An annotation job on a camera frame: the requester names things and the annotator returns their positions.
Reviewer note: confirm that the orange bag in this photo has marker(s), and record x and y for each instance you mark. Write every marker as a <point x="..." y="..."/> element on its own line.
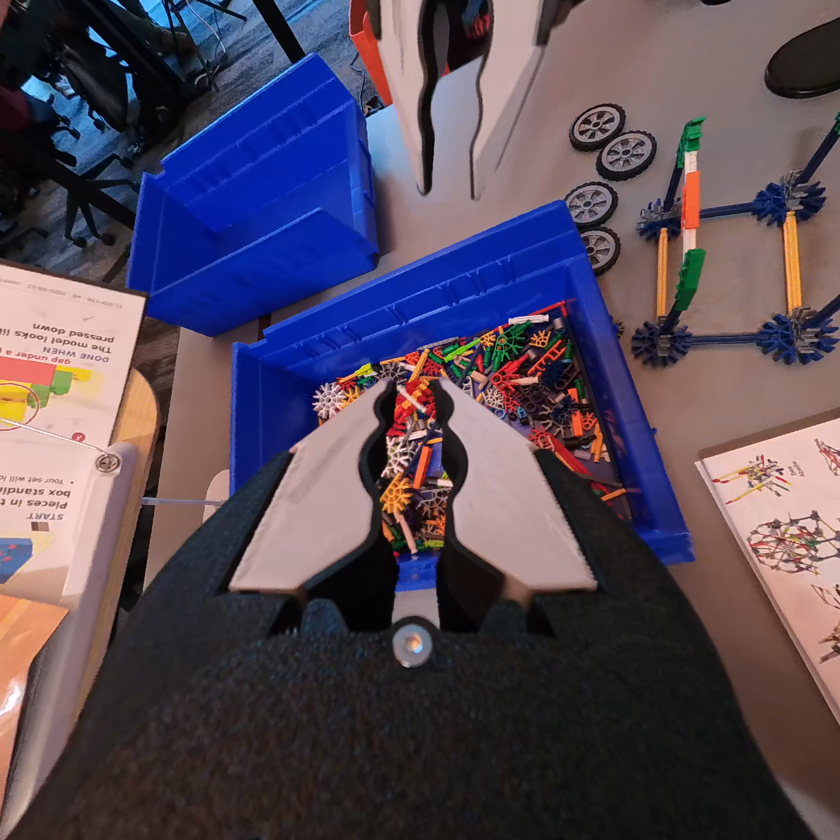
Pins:
<point x="367" y="46"/>

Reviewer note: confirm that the white board holder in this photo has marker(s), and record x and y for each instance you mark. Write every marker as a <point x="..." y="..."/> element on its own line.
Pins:
<point x="85" y="590"/>

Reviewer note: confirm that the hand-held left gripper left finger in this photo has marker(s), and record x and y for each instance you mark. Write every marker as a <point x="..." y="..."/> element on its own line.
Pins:
<point x="308" y="518"/>

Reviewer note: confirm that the white instruction board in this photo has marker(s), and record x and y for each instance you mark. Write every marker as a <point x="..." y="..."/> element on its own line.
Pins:
<point x="65" y="341"/>

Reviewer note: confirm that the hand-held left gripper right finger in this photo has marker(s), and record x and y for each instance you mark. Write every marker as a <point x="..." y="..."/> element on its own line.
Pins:
<point x="518" y="512"/>

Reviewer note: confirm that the blue yellow rod model frame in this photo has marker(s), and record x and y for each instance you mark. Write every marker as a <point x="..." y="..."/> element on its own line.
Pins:
<point x="791" y="262"/>

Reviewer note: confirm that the pile of colourful construction pieces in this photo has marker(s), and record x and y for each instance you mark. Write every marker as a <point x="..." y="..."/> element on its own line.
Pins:
<point x="538" y="394"/>

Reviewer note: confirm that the blue plastic storage bin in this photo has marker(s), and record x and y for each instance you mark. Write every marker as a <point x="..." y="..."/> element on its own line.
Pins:
<point x="262" y="197"/>
<point x="459" y="289"/>

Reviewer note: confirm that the model instruction booklet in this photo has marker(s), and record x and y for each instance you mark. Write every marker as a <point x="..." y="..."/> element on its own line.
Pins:
<point x="774" y="512"/>

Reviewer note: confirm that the black office chair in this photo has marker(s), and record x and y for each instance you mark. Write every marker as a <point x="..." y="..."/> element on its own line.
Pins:
<point x="85" y="85"/>

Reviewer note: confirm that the green white orange rod strip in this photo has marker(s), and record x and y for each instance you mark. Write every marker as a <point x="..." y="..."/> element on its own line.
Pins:
<point x="690" y="203"/>

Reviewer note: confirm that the grey wheel black tyre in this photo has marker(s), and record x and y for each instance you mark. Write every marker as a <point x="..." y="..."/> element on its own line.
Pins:
<point x="597" y="128"/>
<point x="600" y="249"/>
<point x="590" y="205"/>
<point x="627" y="155"/>

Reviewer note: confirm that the black oval base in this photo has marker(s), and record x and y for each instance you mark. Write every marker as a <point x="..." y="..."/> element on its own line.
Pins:
<point x="804" y="65"/>

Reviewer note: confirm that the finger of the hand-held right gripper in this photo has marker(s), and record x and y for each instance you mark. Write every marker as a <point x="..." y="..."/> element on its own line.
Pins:
<point x="403" y="65"/>
<point x="508" y="85"/>

